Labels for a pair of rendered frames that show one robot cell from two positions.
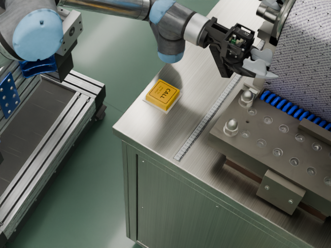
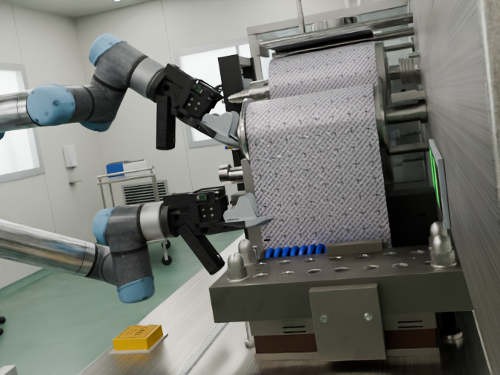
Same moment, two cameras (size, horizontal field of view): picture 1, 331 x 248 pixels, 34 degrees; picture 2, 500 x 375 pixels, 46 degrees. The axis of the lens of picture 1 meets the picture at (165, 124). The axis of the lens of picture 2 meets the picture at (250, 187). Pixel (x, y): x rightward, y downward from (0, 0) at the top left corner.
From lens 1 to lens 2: 0.89 m
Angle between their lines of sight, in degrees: 52
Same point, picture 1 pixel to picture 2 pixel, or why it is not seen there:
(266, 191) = (328, 333)
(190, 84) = (175, 326)
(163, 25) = (113, 229)
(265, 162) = (301, 280)
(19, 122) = not seen: outside the picture
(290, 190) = (354, 289)
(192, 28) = (149, 210)
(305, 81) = (306, 198)
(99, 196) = not seen: outside the picture
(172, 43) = (131, 257)
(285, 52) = (264, 170)
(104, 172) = not seen: outside the picture
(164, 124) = (148, 359)
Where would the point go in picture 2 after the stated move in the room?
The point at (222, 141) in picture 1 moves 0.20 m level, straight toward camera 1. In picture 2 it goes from (231, 291) to (232, 338)
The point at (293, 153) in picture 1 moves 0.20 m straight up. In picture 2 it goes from (335, 266) to (319, 143)
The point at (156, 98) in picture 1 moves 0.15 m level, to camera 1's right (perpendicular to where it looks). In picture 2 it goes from (129, 337) to (208, 318)
